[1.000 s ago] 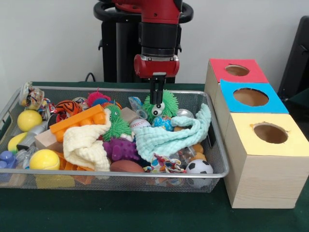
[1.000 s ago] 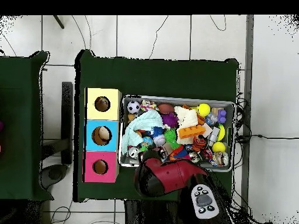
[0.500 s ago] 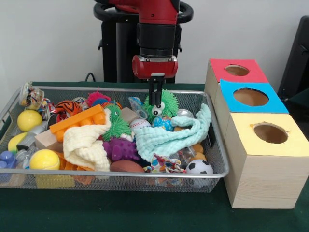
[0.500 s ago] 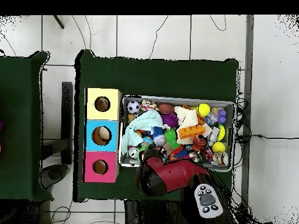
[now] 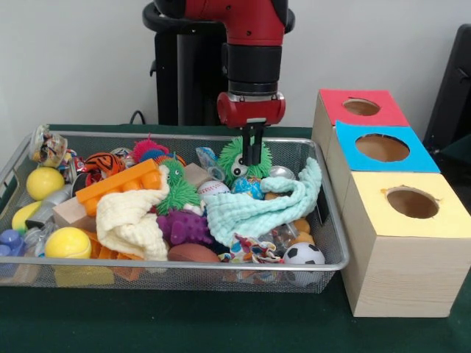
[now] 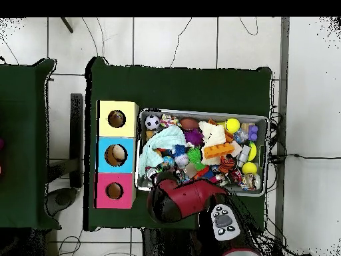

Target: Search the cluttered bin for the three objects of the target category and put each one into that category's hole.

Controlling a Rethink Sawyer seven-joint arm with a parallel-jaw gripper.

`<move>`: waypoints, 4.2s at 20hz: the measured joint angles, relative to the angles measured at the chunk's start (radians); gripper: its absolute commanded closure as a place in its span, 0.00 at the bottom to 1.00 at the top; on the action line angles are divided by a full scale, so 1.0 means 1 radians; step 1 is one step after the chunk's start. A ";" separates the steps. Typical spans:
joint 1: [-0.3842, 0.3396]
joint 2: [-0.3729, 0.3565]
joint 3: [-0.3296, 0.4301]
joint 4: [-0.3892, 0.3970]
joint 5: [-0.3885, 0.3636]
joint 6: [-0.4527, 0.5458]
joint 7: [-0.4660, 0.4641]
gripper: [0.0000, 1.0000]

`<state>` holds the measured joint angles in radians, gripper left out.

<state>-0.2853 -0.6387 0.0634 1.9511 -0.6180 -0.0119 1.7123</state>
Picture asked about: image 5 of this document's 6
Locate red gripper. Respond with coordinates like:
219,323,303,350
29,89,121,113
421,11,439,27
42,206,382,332
216,91,287,167

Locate green puffer ball with eyes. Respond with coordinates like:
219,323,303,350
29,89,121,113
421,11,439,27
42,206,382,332
216,135,273,188

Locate mint green cloth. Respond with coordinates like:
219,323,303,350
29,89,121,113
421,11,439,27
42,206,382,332
205,156,324,248

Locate shallow mesh bin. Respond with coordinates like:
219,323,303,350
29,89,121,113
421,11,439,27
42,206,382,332
0,124,350,295

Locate wooden box with three holes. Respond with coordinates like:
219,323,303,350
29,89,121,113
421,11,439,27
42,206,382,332
311,88,471,319

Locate green spiky caterpillar toy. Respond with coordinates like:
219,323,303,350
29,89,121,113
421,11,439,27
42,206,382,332
156,154,202,216

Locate purple spiky toy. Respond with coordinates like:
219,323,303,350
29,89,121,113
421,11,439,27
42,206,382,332
156,210,214,246

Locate small soccer ball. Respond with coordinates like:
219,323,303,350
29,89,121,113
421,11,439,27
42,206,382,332
282,241,327,287

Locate brown toy football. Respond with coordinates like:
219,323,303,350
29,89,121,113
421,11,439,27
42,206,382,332
168,242,222,263

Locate orange toy brick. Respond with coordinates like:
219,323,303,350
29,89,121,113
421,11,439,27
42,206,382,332
75,158,165,218

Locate cream yellow cloth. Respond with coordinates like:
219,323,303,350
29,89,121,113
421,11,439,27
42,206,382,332
95,165,171,262

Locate black stand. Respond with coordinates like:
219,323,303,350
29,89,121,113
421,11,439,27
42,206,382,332
422,24,471,155

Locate yellow tennis ball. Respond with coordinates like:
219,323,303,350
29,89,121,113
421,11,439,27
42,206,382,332
44,227,93,259

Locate smooth yellow ball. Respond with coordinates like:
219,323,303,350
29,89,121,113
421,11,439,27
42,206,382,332
25,167,65,202

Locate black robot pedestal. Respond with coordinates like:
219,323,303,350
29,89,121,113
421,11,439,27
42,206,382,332
142,0,295,128

